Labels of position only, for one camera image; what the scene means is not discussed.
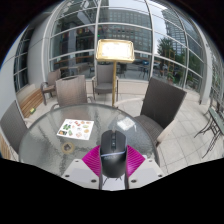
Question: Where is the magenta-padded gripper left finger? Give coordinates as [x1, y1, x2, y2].
[61, 143, 103, 190]

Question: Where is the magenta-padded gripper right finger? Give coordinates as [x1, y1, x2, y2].
[124, 143, 166, 190]

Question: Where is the black computer mouse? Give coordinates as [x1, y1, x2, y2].
[99, 129, 128, 179]

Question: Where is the wooden slatted bench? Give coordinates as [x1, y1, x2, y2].
[15, 86, 45, 120]
[0, 132, 13, 160]

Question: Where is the grey wicker chair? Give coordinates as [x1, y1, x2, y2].
[40, 68, 63, 106]
[91, 62, 120, 101]
[134, 76, 188, 148]
[51, 74, 93, 110]
[0, 99, 30, 158]

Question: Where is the white printed menu card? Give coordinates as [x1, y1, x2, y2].
[56, 118, 96, 141]

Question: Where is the tan round ring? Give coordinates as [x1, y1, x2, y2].
[60, 141, 76, 155]

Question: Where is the dark metal chair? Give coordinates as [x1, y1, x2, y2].
[194, 99, 224, 158]

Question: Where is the gold menu lectern stand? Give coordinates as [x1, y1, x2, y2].
[95, 38, 136, 108]

